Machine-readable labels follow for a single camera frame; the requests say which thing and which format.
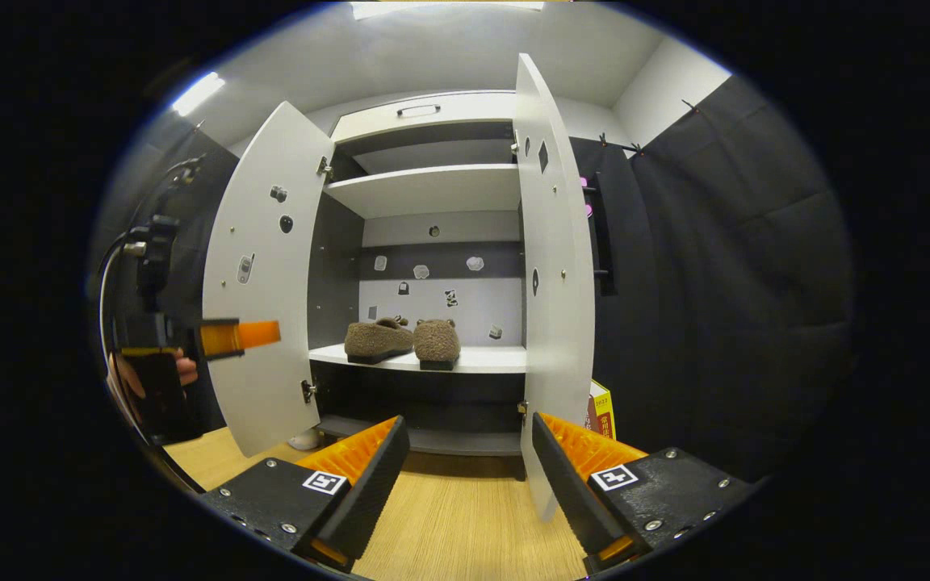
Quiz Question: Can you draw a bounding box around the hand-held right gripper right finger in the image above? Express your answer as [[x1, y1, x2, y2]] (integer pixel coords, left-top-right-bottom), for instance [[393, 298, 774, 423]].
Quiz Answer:
[[531, 413, 756, 578]]

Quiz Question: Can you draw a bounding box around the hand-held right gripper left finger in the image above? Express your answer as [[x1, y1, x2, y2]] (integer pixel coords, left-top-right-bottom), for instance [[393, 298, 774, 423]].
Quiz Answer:
[[199, 416, 411, 575]]

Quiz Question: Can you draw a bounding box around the white cabinet door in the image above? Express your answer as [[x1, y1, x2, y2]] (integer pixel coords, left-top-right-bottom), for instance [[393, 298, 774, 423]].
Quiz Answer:
[[512, 53, 597, 521], [202, 101, 337, 458]]

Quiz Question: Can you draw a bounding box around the brown fuzzy shoe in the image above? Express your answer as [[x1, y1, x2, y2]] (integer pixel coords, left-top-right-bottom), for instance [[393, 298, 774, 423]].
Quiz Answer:
[[413, 319, 462, 371], [343, 316, 416, 365]]

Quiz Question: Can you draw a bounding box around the white shoe cabinet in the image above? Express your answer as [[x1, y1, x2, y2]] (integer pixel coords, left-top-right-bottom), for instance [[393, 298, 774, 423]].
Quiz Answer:
[[306, 90, 527, 481]]

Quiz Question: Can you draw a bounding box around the yellow book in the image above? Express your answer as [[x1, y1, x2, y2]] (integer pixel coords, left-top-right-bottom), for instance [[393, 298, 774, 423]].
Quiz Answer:
[[586, 379, 618, 441]]

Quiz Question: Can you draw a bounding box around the narrow ceiling light strip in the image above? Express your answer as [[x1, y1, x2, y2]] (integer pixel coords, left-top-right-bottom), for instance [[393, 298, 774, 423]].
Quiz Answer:
[[172, 71, 225, 116]]

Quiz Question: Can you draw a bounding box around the black backdrop cloth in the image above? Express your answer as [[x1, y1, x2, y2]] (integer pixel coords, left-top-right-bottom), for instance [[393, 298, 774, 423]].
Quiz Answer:
[[98, 74, 853, 485]]

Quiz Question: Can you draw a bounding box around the wide ceiling light panel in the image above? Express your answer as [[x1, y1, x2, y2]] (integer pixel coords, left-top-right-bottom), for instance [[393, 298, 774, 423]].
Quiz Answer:
[[350, 0, 545, 21]]

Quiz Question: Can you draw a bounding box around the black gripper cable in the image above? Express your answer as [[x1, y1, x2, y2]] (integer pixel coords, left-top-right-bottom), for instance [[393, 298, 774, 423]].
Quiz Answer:
[[96, 155, 206, 364]]

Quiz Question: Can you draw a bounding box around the black right door handle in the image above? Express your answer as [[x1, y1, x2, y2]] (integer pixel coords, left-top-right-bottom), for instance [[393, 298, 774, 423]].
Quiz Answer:
[[582, 171, 618, 296]]

